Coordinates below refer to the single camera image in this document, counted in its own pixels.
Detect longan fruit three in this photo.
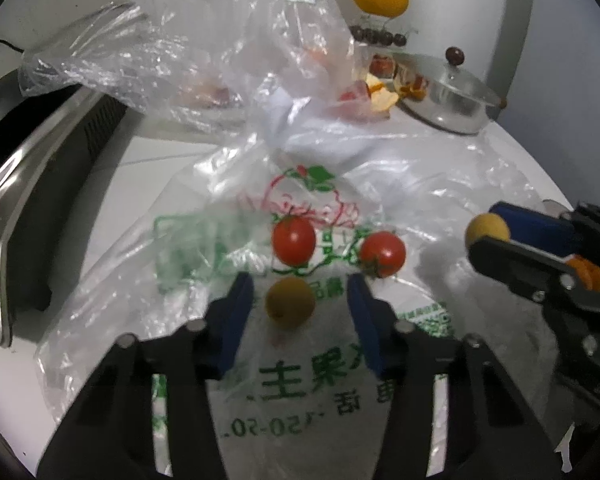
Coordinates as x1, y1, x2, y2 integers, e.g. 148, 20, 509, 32
465, 212, 510, 248

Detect cherry tomato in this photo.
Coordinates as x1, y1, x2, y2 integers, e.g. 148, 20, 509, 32
271, 214, 316, 268
358, 231, 406, 278

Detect longan fruit four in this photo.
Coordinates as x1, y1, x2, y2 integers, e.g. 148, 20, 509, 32
265, 276, 316, 330

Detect tangerine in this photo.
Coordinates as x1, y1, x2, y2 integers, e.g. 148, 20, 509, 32
567, 255, 600, 292

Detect clear box of dark fruits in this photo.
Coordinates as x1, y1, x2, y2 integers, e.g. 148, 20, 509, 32
349, 14, 416, 49

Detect white round plate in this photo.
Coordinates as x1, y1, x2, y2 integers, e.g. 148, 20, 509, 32
540, 200, 571, 220

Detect flat printed plastic bag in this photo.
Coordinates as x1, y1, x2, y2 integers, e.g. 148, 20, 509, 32
36, 127, 557, 479

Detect steel saucepan with lid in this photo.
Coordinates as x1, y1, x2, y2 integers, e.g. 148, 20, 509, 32
393, 47, 507, 136

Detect orange peel pieces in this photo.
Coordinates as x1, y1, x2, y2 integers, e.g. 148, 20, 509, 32
338, 54, 428, 119

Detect induction cooker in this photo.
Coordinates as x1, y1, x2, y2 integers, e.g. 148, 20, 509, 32
0, 72, 126, 348

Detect crumpled clear plastic bag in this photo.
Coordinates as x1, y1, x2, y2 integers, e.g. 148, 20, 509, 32
18, 0, 388, 145

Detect black power cable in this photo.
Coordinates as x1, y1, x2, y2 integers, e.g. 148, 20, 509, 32
0, 34, 28, 56

